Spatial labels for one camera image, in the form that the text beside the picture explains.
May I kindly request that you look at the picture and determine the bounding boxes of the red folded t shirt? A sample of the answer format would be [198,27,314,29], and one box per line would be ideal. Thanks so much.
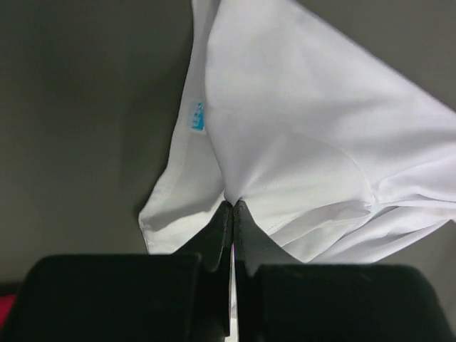
[0,282,21,326]

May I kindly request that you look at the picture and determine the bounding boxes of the white t shirt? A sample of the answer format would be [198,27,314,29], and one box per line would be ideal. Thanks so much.
[138,1,455,263]

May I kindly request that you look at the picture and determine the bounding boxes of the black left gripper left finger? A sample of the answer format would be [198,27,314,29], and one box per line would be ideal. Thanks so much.
[1,202,233,341]

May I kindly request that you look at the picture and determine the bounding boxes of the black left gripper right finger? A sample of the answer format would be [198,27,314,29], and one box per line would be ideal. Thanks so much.
[233,201,455,341]

